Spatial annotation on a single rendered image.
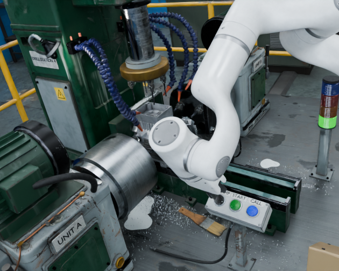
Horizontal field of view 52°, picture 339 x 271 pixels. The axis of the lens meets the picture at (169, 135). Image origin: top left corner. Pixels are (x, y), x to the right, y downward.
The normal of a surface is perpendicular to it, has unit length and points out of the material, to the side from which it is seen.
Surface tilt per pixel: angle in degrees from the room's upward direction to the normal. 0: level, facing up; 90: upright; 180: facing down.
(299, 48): 122
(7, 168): 50
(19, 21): 90
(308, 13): 64
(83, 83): 90
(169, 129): 29
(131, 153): 39
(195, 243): 0
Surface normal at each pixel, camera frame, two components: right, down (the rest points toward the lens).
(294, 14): -0.50, 0.11
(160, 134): -0.42, -0.49
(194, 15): -0.49, 0.51
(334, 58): -0.72, -0.04
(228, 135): 0.44, -0.04
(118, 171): 0.50, -0.44
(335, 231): -0.14, -0.85
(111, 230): 0.81, 0.19
